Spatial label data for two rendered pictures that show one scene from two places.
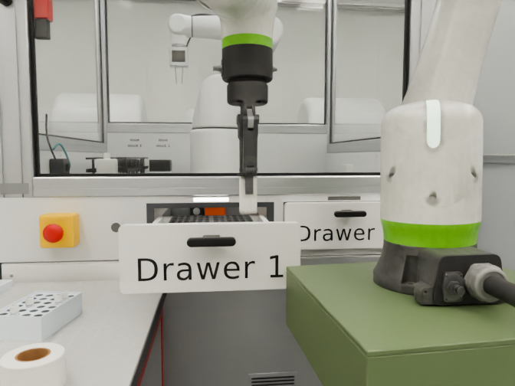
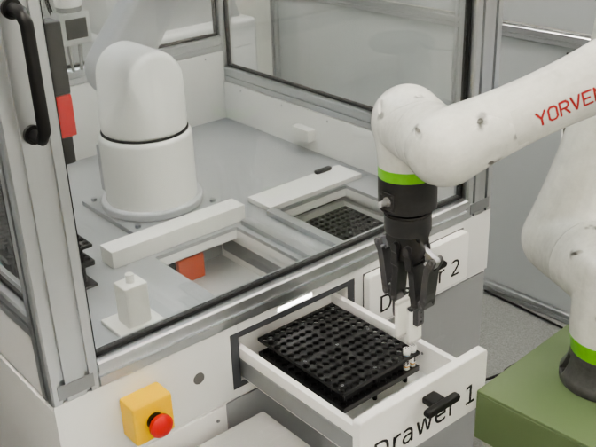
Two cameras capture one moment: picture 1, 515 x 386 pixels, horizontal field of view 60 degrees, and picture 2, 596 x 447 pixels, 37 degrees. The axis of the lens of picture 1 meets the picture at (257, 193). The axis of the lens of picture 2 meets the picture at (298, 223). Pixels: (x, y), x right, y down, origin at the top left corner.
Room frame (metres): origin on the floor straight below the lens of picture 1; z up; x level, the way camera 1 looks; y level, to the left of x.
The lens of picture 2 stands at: (-0.13, 0.85, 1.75)
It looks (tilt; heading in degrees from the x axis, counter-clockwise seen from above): 26 degrees down; 327
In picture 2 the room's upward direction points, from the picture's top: 2 degrees counter-clockwise
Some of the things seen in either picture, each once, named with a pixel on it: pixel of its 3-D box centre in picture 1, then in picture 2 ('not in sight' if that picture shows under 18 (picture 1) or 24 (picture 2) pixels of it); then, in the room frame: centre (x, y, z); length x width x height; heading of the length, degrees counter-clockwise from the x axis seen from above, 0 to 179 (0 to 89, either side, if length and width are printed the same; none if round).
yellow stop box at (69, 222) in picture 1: (59, 230); (148, 414); (0.96, 0.43, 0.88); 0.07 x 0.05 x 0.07; 96
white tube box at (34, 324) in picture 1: (39, 314); not in sight; (0.71, 0.36, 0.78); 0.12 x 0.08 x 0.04; 174
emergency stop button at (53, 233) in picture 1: (54, 232); (159, 424); (0.93, 0.43, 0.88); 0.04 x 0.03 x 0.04; 96
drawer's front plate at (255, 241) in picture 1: (211, 256); (422, 410); (0.71, 0.07, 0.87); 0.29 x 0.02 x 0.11; 96
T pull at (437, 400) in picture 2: (211, 240); (435, 401); (0.69, 0.07, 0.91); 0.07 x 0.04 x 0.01; 96
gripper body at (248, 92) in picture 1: (247, 108); (407, 235); (0.82, 0.02, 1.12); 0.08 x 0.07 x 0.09; 6
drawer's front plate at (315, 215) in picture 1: (345, 225); (418, 276); (1.05, -0.21, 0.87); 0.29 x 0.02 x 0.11; 96
